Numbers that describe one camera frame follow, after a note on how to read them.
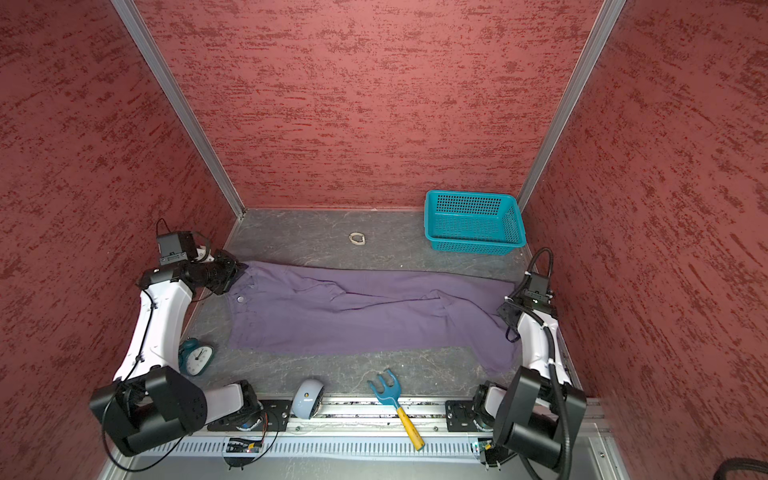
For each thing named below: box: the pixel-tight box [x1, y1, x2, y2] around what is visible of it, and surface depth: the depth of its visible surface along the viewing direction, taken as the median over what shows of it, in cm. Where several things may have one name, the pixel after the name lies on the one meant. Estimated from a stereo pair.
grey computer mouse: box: [292, 378, 324, 419], surface depth 71 cm
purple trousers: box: [229, 262, 521, 373], surface depth 91 cm
